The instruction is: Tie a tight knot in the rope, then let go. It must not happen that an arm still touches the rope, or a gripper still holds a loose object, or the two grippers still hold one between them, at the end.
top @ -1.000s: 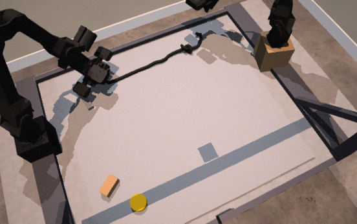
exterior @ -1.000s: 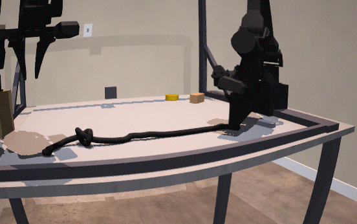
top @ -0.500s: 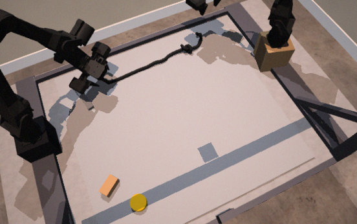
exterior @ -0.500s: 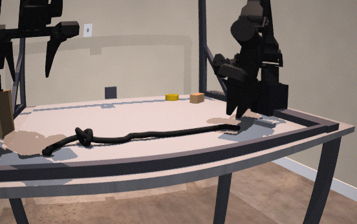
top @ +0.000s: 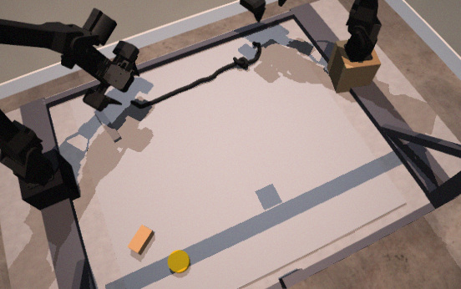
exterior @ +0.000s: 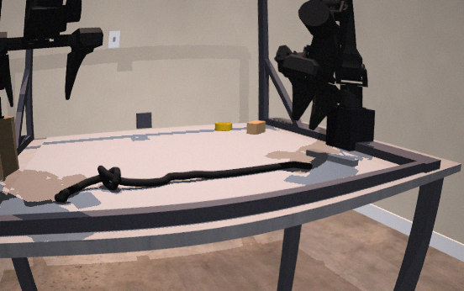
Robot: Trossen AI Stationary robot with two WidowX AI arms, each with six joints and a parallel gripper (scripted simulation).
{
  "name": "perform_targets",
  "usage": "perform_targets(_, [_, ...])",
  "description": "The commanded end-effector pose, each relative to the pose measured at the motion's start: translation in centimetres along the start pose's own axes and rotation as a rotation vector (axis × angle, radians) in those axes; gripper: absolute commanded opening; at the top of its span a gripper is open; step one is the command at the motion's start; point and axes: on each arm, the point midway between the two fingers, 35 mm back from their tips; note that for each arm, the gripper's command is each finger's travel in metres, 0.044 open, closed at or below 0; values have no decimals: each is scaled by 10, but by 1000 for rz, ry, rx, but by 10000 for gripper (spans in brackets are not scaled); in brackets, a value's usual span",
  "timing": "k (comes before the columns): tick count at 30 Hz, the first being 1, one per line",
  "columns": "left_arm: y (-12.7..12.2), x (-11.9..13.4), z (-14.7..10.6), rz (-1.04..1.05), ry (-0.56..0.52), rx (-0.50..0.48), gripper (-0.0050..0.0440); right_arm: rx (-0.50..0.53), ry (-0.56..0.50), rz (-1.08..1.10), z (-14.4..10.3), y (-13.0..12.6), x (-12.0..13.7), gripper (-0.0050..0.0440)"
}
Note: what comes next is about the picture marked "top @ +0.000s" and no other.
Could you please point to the black rope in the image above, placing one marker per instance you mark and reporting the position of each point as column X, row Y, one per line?
column 242, row 62

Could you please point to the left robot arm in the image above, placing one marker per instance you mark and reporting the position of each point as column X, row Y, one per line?
column 23, row 145

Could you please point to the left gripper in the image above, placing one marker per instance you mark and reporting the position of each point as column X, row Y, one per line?
column 96, row 98

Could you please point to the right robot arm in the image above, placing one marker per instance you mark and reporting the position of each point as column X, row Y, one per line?
column 362, row 16

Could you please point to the grey rectangular bar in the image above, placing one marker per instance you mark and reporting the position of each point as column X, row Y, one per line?
column 108, row 126

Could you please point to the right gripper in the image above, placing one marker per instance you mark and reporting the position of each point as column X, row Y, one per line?
column 257, row 6

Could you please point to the small orange block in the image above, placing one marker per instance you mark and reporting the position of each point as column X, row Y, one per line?
column 141, row 239

